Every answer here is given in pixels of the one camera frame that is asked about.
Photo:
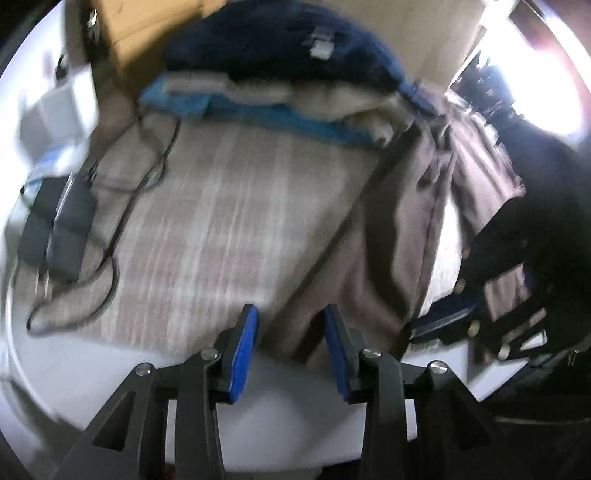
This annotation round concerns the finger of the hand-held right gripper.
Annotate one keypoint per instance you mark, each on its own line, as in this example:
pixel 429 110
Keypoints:
pixel 494 240
pixel 443 323

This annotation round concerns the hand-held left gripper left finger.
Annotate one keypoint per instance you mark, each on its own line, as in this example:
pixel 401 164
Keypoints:
pixel 244 355

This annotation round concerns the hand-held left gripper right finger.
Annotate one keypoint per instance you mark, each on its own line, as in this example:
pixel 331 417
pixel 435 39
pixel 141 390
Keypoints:
pixel 334 350

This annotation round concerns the brown fleece sweater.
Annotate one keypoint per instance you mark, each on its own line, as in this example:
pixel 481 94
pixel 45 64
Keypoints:
pixel 383 258

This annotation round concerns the person's grey zip jacket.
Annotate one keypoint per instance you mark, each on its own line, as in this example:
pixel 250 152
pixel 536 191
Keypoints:
pixel 540 443

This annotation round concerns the black pouch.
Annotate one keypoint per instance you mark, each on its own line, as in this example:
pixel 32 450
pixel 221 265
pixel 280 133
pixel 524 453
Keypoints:
pixel 60 226

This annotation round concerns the blue garment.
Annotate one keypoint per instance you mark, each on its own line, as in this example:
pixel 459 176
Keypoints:
pixel 295 120

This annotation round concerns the navy garment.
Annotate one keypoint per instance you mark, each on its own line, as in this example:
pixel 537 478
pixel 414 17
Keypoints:
pixel 277 41

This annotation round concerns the white box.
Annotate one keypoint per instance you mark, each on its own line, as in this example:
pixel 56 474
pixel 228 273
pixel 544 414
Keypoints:
pixel 60 110

